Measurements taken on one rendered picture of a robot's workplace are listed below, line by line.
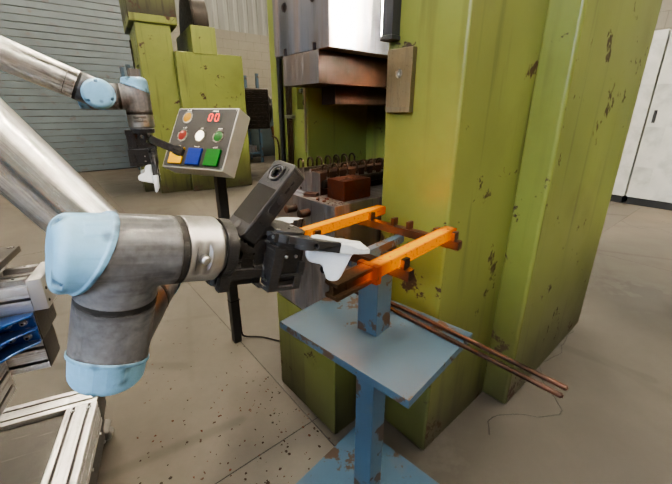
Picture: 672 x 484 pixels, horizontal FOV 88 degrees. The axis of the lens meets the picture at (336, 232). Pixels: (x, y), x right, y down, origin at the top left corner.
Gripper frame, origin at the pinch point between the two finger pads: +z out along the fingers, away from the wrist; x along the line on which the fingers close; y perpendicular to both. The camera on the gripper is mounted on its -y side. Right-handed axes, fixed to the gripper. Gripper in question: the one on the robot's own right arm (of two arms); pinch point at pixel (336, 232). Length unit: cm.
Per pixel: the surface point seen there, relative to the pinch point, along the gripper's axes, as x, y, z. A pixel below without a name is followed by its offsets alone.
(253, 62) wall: -823, -212, 444
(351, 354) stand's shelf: -6.8, 31.4, 20.8
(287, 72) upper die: -69, -37, 33
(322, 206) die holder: -42, 4, 36
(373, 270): 2.8, 6.1, 8.3
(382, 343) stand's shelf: -4.5, 29.3, 28.9
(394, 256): 1.6, 4.3, 15.4
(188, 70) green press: -506, -94, 167
